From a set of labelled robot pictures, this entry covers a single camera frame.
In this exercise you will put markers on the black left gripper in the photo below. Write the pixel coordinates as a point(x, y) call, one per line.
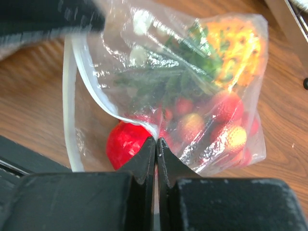
point(28, 21)

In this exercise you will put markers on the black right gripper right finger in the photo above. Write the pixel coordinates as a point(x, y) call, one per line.
point(189, 202)

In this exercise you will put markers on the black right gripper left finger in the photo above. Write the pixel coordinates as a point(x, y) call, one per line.
point(85, 201)

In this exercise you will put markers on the red fake apple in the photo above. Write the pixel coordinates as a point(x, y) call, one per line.
point(124, 142)

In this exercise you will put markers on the fake strawberry bunch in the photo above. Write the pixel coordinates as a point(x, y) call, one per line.
point(218, 131)

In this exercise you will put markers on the clear zip top bag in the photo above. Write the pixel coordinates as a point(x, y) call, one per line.
point(93, 105)

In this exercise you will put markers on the fake pineapple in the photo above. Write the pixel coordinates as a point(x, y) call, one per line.
point(211, 57)

